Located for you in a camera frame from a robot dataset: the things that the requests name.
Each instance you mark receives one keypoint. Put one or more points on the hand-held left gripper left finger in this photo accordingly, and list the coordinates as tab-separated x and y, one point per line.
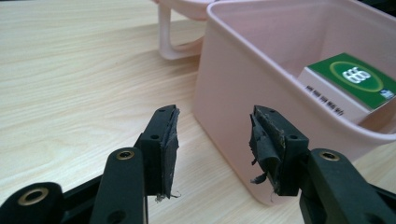
158	149

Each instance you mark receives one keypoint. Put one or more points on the pink plastic storage bin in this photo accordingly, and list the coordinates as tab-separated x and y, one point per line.
249	93

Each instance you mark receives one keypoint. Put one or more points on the pink plastic bin lid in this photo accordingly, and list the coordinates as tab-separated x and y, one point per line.
174	34

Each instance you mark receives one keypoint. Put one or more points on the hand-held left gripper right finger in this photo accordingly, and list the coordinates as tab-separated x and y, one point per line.
280	149

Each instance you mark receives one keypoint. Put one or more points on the green and white box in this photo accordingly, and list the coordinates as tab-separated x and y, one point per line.
348	87

